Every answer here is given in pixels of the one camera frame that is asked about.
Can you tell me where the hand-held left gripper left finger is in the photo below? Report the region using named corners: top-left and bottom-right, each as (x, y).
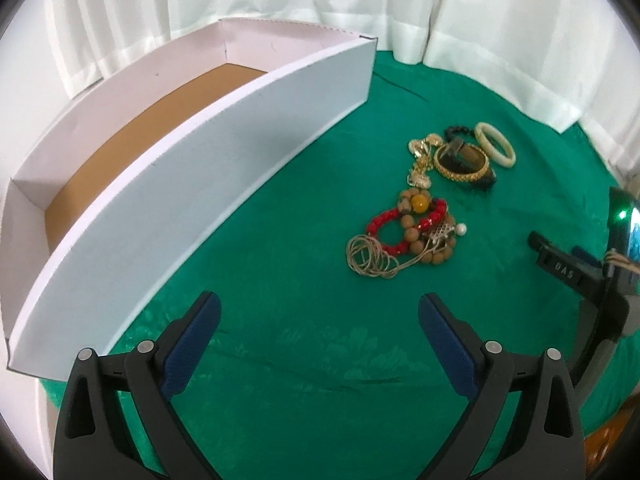
top-left (52, 290), bottom-right (222, 480)

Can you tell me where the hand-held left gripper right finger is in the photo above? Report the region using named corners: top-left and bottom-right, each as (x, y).
top-left (418, 292), bottom-right (586, 480)

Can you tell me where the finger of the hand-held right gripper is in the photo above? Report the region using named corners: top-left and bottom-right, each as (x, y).
top-left (571, 245), bottom-right (606, 267)
top-left (528, 230), bottom-right (609, 294)

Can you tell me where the thin cord necklace silver pendant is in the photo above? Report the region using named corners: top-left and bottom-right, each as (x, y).
top-left (346, 222), bottom-right (459, 279)

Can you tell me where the wooden bead bracelet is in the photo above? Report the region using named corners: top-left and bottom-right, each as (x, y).
top-left (396, 187), bottom-right (459, 267)

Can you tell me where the cream jade bangle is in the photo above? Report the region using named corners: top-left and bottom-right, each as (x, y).
top-left (474, 121), bottom-right (516, 167)

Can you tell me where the red bead bracelet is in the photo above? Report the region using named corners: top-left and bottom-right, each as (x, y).
top-left (365, 198), bottom-right (449, 257)

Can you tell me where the gold link bracelet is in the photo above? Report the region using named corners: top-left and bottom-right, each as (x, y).
top-left (433, 143), bottom-right (491, 184)

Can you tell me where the black bead bracelet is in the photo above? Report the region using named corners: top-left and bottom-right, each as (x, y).
top-left (444, 124), bottom-right (477, 145)

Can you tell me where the gold chain necklace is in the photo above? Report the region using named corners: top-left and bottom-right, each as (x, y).
top-left (407, 132), bottom-right (446, 191)

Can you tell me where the white cardboard box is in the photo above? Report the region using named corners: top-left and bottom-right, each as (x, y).
top-left (0, 17), bottom-right (377, 382)

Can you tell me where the green tablecloth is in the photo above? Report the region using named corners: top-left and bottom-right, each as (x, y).
top-left (37, 50), bottom-right (640, 480)

